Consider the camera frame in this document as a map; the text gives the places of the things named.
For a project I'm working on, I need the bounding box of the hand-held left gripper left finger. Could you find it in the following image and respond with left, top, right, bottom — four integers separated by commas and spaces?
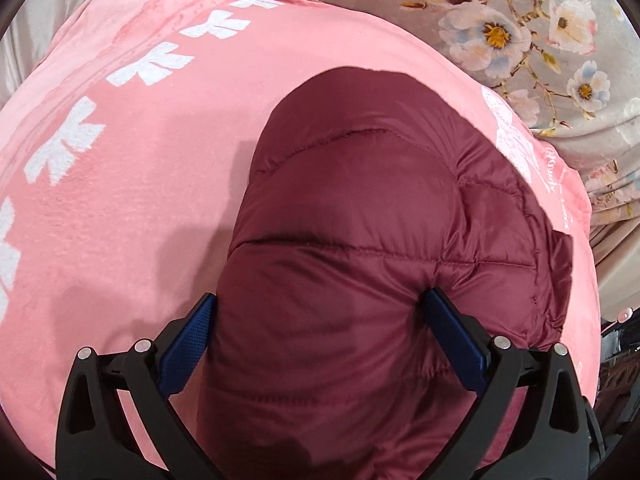
55, 292, 221, 480

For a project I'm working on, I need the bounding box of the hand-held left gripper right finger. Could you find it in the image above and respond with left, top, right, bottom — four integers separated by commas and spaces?
422, 287, 603, 480

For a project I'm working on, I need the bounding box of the maroon puffer jacket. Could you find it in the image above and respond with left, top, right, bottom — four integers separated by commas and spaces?
205, 65, 576, 480

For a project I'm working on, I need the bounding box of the pink blanket with white print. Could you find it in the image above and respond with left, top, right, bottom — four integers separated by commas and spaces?
0, 0, 598, 480

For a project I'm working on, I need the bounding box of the grey floral bed sheet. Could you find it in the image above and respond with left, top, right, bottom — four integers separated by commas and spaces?
210, 0, 640, 311

